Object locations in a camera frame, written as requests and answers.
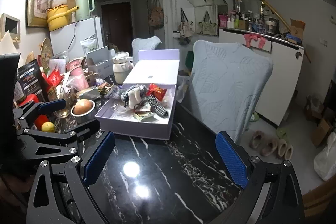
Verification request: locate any leaf-pattern covered chair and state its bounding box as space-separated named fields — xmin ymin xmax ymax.
xmin=182 ymin=40 xmax=273 ymax=144

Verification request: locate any white knitted sock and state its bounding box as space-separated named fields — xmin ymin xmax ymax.
xmin=121 ymin=85 xmax=147 ymax=109

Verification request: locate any cardboard box on counter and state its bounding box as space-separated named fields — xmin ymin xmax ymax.
xmin=290 ymin=19 xmax=306 ymax=40

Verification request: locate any pink ribbon bow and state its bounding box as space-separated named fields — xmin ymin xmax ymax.
xmin=244 ymin=34 xmax=266 ymax=50

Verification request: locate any red snack packet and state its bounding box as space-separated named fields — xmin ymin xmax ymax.
xmin=146 ymin=84 xmax=167 ymax=102

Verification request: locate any hanging tote bag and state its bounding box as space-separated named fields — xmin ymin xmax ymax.
xmin=178 ymin=8 xmax=194 ymax=46

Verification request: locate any lavender gift box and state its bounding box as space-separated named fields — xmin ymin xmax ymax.
xmin=95 ymin=50 xmax=179 ymax=140

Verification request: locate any hanging brown bag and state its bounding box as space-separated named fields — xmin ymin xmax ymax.
xmin=149 ymin=0 xmax=164 ymax=30

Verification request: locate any beige slippers pair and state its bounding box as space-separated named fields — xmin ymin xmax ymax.
xmin=249 ymin=131 xmax=294 ymax=160

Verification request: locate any white open carton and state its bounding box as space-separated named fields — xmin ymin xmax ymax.
xmin=86 ymin=46 xmax=116 ymax=79

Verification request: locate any yellow pot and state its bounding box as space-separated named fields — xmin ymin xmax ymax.
xmin=47 ymin=5 xmax=79 ymax=32

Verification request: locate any green electric kettle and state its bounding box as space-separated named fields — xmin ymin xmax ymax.
xmin=75 ymin=0 xmax=95 ymax=21

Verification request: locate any bowl with egg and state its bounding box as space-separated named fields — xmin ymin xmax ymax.
xmin=71 ymin=99 xmax=96 ymax=124

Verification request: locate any white plastic bag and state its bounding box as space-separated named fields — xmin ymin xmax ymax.
xmin=313 ymin=132 xmax=336 ymax=181

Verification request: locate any gold framed picture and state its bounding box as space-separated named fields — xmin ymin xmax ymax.
xmin=26 ymin=0 xmax=50 ymax=28

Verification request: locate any white ceramic jar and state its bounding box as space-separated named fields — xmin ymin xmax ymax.
xmin=112 ymin=52 xmax=134 ymax=85

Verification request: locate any black white checkered cloth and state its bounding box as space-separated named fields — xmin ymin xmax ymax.
xmin=147 ymin=94 xmax=169 ymax=118

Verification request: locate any woven round fan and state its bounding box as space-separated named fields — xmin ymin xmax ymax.
xmin=41 ymin=38 xmax=54 ymax=70

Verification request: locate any white cabinet counter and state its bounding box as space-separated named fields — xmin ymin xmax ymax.
xmin=218 ymin=27 xmax=305 ymax=127

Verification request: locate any red white long packet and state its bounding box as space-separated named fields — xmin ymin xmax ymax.
xmin=134 ymin=103 xmax=151 ymax=113

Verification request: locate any yellow smiley ball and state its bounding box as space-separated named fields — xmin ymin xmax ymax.
xmin=41 ymin=122 xmax=56 ymax=133

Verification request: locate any pink cup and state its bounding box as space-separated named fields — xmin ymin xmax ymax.
xmin=66 ymin=59 xmax=89 ymax=91

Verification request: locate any white refrigerator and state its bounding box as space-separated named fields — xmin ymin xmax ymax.
xmin=50 ymin=16 xmax=104 ymax=59

